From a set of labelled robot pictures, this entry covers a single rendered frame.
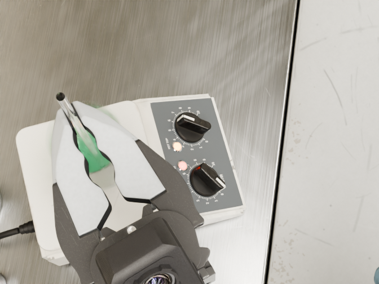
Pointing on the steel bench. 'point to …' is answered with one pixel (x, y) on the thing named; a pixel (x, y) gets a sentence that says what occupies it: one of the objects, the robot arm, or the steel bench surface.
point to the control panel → (197, 150)
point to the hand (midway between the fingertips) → (73, 118)
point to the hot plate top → (118, 218)
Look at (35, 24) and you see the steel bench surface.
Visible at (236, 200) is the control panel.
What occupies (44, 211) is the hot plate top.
